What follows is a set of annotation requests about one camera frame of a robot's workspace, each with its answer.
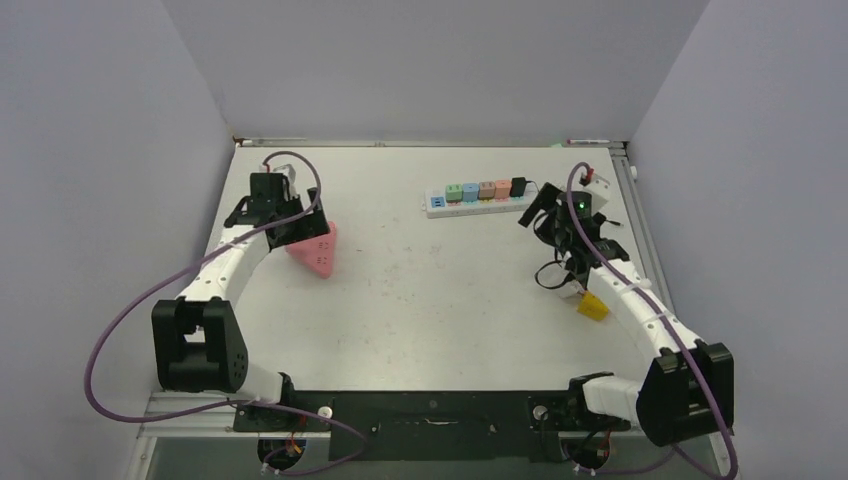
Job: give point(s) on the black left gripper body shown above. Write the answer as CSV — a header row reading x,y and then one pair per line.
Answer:
x,y
289,208

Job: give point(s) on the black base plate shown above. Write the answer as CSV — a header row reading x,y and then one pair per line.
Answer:
x,y
437,426

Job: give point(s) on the tan cube plug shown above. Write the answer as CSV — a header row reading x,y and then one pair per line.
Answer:
x,y
486,190

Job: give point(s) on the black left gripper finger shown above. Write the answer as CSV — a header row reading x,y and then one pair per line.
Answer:
x,y
299,235
317,224

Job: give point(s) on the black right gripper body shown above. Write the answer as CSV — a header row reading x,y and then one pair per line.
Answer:
x,y
569,240

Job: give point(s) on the wrist white camera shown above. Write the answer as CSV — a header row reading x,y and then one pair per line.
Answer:
x,y
289,177
599,190

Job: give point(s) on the white long power strip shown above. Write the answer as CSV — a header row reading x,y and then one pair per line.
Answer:
x,y
435,206

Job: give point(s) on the black power adapter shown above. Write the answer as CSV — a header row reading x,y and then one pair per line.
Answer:
x,y
518,187

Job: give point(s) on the yellow cube socket plug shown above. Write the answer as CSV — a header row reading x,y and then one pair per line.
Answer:
x,y
592,307

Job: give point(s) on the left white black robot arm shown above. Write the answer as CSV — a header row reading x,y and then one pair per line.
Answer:
x,y
199,346

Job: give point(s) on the pink triangular socket base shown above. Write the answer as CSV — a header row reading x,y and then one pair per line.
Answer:
x,y
316,254

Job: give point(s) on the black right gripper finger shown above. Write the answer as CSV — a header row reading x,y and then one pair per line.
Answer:
x,y
547,228
544,199

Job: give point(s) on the blue cube plug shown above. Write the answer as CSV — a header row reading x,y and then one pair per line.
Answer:
x,y
470,192

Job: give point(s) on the salmon cube plug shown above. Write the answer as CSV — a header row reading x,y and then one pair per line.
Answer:
x,y
502,189

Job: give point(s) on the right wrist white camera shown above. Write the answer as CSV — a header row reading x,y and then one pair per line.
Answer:
x,y
599,190

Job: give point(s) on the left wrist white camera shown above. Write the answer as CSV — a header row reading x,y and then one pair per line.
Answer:
x,y
289,177

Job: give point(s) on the green cube plug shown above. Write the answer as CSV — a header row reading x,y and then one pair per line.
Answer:
x,y
454,193

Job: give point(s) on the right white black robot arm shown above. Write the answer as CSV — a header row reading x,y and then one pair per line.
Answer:
x,y
688,388

